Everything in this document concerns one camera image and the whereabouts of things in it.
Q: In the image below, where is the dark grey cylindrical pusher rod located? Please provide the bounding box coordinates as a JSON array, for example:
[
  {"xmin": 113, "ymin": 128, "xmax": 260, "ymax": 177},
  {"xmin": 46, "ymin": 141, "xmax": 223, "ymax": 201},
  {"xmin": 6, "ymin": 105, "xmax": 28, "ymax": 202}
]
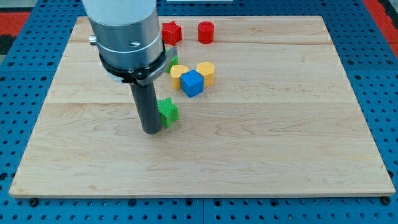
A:
[{"xmin": 130, "ymin": 83, "xmax": 162, "ymax": 134}]

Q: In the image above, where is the green star block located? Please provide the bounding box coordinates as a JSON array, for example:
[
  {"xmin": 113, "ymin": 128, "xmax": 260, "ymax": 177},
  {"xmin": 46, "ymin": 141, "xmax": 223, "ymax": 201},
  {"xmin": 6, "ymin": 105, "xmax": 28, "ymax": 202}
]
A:
[{"xmin": 157, "ymin": 97, "xmax": 179, "ymax": 128}]

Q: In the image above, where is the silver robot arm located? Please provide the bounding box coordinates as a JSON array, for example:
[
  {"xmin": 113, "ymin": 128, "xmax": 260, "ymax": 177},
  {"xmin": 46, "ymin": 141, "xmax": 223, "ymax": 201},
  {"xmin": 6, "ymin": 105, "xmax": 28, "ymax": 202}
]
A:
[{"xmin": 82, "ymin": 0, "xmax": 178, "ymax": 134}]

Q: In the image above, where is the green block behind arm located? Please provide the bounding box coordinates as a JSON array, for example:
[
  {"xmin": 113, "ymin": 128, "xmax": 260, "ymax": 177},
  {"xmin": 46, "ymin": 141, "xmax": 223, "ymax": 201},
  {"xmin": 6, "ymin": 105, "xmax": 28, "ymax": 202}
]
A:
[{"xmin": 165, "ymin": 55, "xmax": 179, "ymax": 73}]

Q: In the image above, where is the red star block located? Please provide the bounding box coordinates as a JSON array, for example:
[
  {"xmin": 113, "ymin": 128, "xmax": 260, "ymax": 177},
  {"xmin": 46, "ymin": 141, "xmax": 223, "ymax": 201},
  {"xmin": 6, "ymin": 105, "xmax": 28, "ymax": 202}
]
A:
[{"xmin": 161, "ymin": 21, "xmax": 182, "ymax": 46}]

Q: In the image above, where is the yellow heart block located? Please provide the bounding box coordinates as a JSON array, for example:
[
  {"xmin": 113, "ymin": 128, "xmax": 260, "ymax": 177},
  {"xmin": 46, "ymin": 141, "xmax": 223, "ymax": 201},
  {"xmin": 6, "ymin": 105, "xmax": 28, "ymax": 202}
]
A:
[{"xmin": 170, "ymin": 65, "xmax": 189, "ymax": 89}]

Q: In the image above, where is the blue cube block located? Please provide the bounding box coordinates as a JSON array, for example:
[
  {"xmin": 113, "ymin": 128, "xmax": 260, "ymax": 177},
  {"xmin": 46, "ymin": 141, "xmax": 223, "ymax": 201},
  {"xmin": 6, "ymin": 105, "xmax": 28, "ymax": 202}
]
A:
[{"xmin": 180, "ymin": 70, "xmax": 204, "ymax": 98}]

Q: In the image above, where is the yellow hexagon block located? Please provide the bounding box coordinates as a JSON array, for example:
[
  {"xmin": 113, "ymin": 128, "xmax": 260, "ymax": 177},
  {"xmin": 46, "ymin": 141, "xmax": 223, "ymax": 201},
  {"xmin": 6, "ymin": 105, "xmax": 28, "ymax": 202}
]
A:
[{"xmin": 196, "ymin": 62, "xmax": 215, "ymax": 86}]

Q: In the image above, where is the red cylinder block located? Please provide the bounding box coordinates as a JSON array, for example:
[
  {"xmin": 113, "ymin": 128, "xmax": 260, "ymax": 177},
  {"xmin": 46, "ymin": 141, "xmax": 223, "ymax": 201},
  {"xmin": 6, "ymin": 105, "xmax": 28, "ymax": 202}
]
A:
[{"xmin": 198, "ymin": 21, "xmax": 215, "ymax": 44}]

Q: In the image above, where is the light wooden board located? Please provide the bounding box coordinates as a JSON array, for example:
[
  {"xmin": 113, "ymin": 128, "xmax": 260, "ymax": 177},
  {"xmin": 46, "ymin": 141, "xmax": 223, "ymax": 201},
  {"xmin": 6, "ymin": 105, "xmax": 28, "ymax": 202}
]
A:
[{"xmin": 9, "ymin": 16, "xmax": 396, "ymax": 198}]

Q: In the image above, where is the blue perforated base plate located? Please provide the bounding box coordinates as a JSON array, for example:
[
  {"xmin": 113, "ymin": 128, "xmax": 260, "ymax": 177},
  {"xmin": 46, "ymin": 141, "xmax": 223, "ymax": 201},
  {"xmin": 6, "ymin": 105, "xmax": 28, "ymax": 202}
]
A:
[{"xmin": 1, "ymin": 0, "xmax": 397, "ymax": 223}]

